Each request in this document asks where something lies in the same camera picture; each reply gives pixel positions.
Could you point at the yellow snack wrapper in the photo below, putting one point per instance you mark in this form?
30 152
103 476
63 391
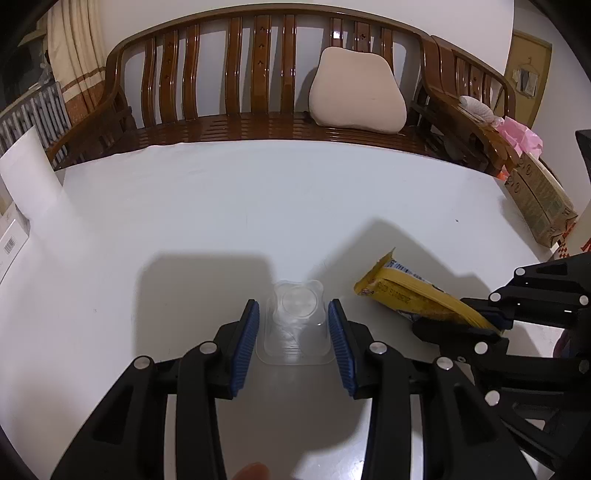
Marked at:
406 295

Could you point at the clear plastic cup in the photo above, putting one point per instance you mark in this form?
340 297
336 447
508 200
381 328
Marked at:
295 304

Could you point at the person's left hand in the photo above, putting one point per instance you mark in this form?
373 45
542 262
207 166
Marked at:
251 473

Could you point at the pink plastic bag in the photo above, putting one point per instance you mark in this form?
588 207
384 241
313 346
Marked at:
519 136

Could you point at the beige cushion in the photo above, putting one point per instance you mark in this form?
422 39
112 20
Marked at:
355 92

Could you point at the white fluffy cloth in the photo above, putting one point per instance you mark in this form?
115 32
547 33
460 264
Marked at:
478 108

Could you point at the grey metal grille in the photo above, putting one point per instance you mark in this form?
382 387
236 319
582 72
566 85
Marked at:
37 110

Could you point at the window with cream frame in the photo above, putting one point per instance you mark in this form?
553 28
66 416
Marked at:
23 74

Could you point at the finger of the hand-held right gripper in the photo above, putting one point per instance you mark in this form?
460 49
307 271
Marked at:
545 295
531 374

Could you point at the yellow door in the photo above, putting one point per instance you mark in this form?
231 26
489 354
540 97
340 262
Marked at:
517 48

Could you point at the white box with barcode label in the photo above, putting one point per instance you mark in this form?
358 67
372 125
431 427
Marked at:
11 240

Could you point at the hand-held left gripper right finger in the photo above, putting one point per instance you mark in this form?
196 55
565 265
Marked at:
341 350

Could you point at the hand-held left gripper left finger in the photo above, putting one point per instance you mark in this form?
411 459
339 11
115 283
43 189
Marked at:
244 350

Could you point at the brown printed carton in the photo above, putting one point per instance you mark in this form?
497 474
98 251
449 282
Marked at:
540 198

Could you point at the cream striped curtain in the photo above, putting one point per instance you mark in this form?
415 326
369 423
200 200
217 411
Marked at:
74 55

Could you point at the cream cartoon print tumbler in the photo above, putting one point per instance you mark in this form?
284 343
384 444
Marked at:
570 244

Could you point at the wooden armchair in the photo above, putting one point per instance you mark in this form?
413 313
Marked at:
461 124

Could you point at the wooden slatted bench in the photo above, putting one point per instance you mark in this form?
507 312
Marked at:
240 124

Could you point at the paper hanging on door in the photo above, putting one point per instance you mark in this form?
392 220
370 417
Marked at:
526 78

